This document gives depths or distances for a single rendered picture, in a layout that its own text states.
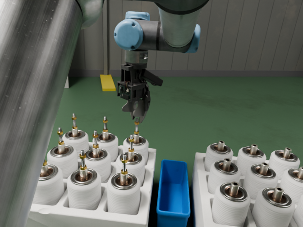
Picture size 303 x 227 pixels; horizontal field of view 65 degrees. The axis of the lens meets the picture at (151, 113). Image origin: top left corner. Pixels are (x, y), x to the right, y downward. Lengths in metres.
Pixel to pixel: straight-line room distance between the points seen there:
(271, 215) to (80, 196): 0.52
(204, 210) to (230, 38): 2.61
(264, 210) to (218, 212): 0.12
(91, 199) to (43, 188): 0.14
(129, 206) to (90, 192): 0.11
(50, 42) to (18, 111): 0.06
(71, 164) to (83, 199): 0.17
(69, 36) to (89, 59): 2.52
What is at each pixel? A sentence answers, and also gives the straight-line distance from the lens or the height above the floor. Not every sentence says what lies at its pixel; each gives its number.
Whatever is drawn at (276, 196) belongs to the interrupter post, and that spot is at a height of 0.26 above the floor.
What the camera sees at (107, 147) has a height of 0.24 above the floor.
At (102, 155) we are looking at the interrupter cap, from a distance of 0.82.
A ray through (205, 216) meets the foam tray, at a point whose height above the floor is 0.18.
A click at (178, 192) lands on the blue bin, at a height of 0.00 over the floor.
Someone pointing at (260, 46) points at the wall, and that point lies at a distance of 3.44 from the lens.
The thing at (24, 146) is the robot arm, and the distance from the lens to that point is 0.18.
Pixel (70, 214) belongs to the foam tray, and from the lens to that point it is 0.74.
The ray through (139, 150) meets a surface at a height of 0.24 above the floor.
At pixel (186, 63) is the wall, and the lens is 2.97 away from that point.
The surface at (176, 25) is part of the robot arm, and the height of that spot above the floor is 0.68.
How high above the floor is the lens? 0.70
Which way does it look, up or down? 23 degrees down
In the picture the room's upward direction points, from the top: 4 degrees clockwise
